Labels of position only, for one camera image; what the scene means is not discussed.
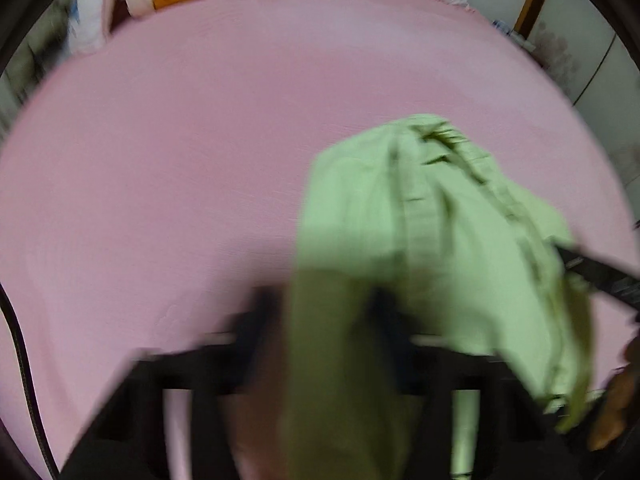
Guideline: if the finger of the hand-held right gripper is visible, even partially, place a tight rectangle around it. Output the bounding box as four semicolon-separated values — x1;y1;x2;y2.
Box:
552;242;640;312

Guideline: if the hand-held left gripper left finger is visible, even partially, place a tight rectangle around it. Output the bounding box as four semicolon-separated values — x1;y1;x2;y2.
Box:
60;286;290;480

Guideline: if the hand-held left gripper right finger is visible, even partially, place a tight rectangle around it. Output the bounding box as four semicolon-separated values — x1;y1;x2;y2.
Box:
371;291;582;480

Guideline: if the light green black hooded jacket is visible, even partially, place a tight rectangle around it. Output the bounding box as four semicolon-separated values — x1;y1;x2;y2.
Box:
279;112;597;480

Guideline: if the person's right hand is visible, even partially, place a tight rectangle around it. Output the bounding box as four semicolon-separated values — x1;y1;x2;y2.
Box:
586;334;640;452

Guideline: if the pink bed sheet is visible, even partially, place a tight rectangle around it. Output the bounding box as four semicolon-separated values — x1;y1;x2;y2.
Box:
0;0;640;480

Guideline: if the small blue white bedside item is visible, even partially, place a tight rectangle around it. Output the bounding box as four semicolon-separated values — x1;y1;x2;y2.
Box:
491;19;537;53

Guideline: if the white blue printed pillow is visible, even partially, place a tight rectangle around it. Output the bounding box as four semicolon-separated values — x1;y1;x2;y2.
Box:
64;0;120;56

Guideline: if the black cable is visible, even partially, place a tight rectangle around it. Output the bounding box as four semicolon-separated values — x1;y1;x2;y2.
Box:
0;280;59;480

